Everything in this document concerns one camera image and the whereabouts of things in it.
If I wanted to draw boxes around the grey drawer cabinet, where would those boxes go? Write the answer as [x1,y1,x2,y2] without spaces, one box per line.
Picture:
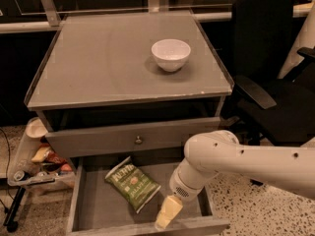
[24,9,235,236]

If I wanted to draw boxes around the green jalapeno chip bag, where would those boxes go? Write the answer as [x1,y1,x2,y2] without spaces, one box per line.
[104,156,160,213]

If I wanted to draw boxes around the black office chair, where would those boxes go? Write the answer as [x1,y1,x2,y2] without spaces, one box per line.
[221,0,315,147]

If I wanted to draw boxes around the white bowl in bin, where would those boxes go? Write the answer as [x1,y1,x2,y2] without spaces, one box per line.
[26,118,48,139]

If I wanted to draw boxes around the clear plastic snack bin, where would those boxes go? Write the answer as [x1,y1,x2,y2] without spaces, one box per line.
[7,130,75,195]

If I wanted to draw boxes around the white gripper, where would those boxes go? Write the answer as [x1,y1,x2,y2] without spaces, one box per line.
[155,159,218,230]

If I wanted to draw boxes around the metal railing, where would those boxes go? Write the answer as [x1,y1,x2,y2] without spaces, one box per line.
[0,0,315,35]

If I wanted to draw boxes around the red snack bag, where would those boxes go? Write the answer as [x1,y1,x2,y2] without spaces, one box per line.
[45,151,66,164]

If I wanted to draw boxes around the round metal drawer knob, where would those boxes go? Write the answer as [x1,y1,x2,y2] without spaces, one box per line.
[135,136,143,145]

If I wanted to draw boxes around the open grey middle drawer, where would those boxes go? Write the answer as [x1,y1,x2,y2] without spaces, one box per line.
[67,148,229,236]

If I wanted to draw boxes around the closed grey top drawer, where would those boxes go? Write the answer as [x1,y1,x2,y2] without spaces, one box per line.
[46,117,221,157]

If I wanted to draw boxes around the yellow snack bag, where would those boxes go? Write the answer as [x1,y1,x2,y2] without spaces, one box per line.
[31,147,51,163]

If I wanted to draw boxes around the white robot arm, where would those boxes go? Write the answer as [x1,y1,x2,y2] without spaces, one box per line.
[155,130,315,229]

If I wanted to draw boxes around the white ceramic bowl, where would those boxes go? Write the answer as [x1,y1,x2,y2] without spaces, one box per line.
[151,39,191,72]

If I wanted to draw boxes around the black cable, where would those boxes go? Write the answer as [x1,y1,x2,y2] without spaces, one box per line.
[0,127,12,179]

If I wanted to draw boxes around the black stand leg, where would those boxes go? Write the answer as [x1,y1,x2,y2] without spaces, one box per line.
[3,187,26,233]

